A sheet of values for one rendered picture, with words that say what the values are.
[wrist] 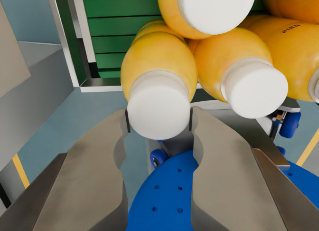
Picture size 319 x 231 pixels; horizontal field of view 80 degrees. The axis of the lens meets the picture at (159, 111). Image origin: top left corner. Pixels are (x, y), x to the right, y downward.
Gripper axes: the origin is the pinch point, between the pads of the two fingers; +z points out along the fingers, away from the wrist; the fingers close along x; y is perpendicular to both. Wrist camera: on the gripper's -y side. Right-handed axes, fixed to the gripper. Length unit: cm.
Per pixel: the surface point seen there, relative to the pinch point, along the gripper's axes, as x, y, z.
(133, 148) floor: -26, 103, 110
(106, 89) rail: -7.1, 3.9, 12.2
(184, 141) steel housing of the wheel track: 4.0, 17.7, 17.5
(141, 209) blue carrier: -2.8, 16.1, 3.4
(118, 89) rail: -5.5, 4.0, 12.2
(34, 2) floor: -69, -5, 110
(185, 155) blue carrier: 3.6, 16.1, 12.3
